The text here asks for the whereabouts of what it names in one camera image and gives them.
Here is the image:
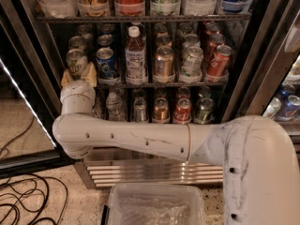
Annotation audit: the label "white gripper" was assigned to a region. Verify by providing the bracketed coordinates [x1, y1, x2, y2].
[60, 62, 97, 102]

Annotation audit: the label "7up can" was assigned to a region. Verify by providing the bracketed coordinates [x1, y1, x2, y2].
[68, 36, 86, 52]
[67, 49, 88, 78]

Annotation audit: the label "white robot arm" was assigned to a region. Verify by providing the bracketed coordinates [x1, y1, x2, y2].
[52, 64, 300, 225]

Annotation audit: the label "blue pepsi can front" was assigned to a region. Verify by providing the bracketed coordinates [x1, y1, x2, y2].
[96, 47, 120, 84]

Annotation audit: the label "water bottle bottom shelf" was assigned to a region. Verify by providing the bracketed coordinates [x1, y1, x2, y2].
[106, 92, 126, 121]

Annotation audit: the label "open fridge glass door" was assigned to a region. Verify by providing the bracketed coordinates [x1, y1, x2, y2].
[0, 0, 76, 179]

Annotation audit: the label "brown tea bottle middle shelf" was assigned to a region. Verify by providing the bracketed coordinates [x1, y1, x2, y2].
[125, 25, 147, 85]

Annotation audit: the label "silver can bottom shelf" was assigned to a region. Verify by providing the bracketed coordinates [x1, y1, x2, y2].
[133, 97, 148, 123]

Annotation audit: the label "gold can middle shelf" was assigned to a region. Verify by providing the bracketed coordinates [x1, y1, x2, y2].
[154, 46, 175, 83]

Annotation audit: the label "gold can shelf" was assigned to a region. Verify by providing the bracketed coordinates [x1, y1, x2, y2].
[154, 46, 175, 83]
[153, 97, 170, 123]

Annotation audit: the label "gold can bottom shelf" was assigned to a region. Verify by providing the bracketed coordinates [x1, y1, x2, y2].
[153, 97, 170, 123]

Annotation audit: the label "red can top shelf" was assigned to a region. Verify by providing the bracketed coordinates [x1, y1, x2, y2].
[115, 0, 144, 16]

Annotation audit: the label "red can shelf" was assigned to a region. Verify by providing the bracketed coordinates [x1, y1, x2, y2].
[115, 0, 144, 16]
[173, 97, 191, 124]

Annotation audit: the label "stainless fridge vent grille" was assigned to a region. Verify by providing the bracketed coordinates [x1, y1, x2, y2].
[74, 147, 223, 189]

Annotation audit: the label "red can bottom shelf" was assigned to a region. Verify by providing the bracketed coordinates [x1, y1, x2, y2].
[173, 97, 191, 124]

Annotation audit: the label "white green can middle shelf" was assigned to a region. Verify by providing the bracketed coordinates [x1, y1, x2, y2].
[179, 46, 203, 83]

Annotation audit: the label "green can bottom shelf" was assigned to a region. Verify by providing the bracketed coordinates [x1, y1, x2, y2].
[195, 97, 215, 124]

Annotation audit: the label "red coke can front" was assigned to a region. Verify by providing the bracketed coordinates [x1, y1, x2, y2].
[205, 45, 233, 83]

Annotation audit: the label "clear plastic bin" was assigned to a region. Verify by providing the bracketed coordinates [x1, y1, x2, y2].
[104, 183, 206, 225]

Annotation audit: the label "black cables on floor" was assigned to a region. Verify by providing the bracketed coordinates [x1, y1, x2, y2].
[0, 115, 69, 225]

